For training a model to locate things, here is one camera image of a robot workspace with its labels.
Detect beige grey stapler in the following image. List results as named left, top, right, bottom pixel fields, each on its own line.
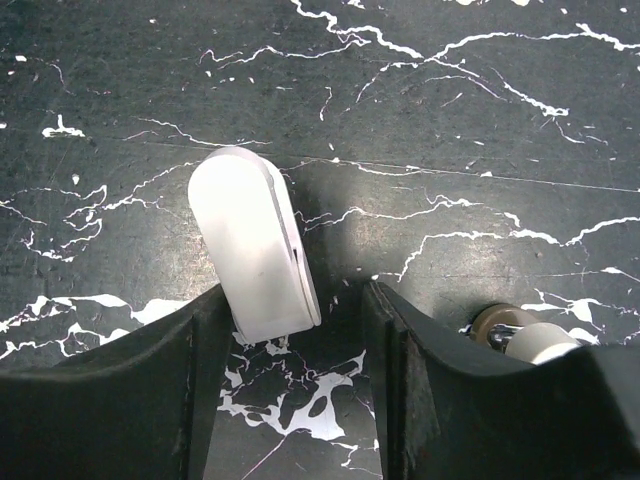
left=469, top=304, right=582, bottom=365

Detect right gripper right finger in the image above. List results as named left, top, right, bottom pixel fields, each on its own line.
left=361, top=282, right=639, bottom=479

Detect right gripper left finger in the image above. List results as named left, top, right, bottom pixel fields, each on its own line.
left=1, top=287, right=233, bottom=479

